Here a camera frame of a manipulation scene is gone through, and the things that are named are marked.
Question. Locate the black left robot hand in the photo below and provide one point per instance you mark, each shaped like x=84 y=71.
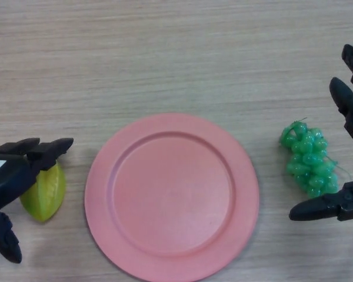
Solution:
x=11 y=182

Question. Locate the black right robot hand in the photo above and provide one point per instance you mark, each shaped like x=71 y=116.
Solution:
x=351 y=202

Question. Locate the yellow starfruit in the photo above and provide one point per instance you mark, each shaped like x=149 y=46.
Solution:
x=47 y=196

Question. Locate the pink round plate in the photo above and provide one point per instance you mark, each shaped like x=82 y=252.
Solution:
x=172 y=191

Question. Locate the green grape bunch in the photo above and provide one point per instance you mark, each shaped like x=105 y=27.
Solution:
x=309 y=158

